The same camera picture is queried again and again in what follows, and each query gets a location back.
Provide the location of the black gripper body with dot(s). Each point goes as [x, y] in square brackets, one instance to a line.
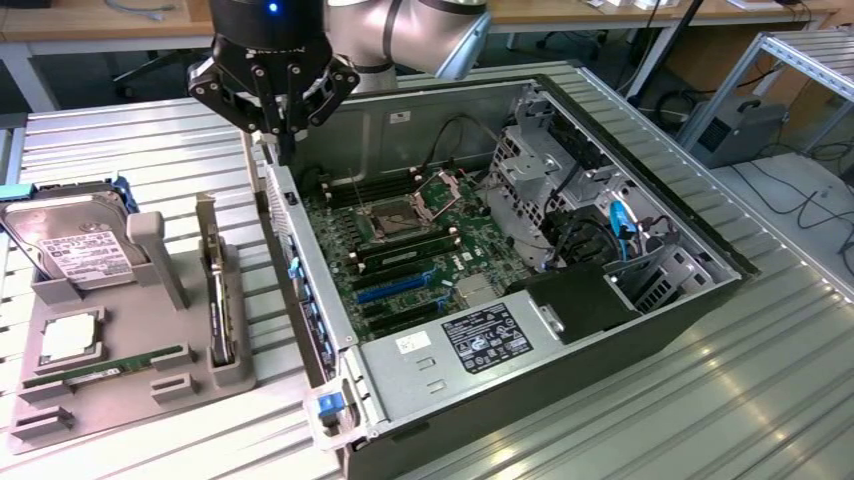
[267, 35]

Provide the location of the graphics card with metal bracket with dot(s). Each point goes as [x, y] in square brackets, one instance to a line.
[217, 300]

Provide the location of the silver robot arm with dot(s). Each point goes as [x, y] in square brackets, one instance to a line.
[414, 35]

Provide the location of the open black PC case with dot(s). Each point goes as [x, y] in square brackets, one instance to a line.
[347, 130]

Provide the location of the black office chair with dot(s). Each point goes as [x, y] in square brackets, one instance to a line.
[160, 64]
[557, 34]

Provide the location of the black RAM slot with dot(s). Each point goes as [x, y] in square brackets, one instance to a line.
[371, 189]
[370, 183]
[403, 245]
[401, 239]
[374, 194]
[369, 178]

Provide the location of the thin metal locking lever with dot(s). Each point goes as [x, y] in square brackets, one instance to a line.
[359, 192]

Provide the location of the blue disk caddy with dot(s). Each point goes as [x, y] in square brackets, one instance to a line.
[123, 195]

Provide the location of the metal socket cover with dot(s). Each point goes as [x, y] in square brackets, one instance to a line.
[427, 200]

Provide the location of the CPU socket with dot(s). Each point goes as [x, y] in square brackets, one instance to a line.
[394, 220]

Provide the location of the wooden desk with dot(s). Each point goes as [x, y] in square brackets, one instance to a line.
[67, 25]

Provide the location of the metal disk bay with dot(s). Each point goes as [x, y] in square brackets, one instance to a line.
[534, 167]
[661, 287]

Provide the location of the installed RAM stick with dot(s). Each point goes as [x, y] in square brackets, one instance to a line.
[407, 256]

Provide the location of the green motherboard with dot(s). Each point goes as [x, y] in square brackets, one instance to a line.
[467, 240]

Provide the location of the silver hard disk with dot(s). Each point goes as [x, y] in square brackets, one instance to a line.
[74, 240]

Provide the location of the blue expansion slot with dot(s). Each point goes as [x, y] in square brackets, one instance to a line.
[393, 292]

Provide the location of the short black expansion slot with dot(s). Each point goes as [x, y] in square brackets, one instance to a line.
[375, 311]

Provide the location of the silver chipset heat sink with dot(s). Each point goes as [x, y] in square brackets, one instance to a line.
[475, 291]

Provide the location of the grey parts rack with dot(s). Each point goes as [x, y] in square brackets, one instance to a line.
[134, 340]

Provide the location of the silver CPU chip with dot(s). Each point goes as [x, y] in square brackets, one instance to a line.
[67, 337]

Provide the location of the black plastic shroud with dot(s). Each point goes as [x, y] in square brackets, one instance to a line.
[574, 300]

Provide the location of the grey power supply unit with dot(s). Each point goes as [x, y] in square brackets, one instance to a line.
[414, 370]

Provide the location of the black stand pole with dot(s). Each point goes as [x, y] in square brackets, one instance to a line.
[690, 12]

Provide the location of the green RAM stick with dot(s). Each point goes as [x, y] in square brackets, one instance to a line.
[100, 370]

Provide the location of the grey box device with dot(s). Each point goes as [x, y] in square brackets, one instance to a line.
[734, 132]

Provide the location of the blue case latch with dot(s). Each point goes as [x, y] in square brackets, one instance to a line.
[330, 405]

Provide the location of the aluminium frame table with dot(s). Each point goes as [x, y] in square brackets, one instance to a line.
[808, 52]

